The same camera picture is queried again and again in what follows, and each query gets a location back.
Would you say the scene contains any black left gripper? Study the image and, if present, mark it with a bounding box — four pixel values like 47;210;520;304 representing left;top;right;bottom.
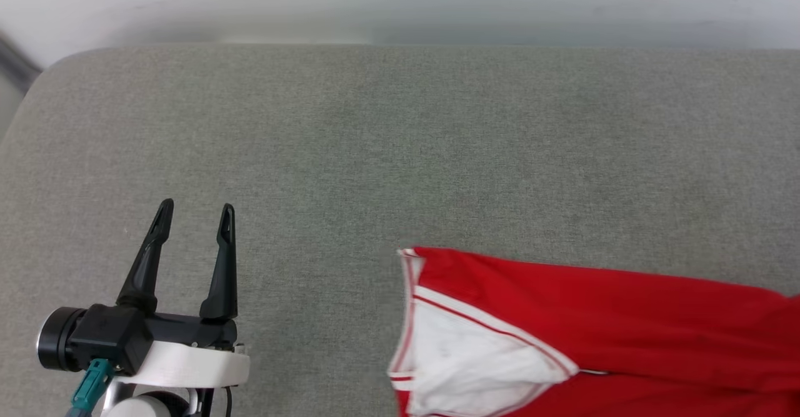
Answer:
116;198;239;350

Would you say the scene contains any teal camera cable connector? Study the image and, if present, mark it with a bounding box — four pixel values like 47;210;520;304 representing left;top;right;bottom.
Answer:
66;358;117;417

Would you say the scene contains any red and white garment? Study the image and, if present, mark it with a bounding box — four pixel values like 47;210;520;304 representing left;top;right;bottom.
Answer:
387;246;800;417

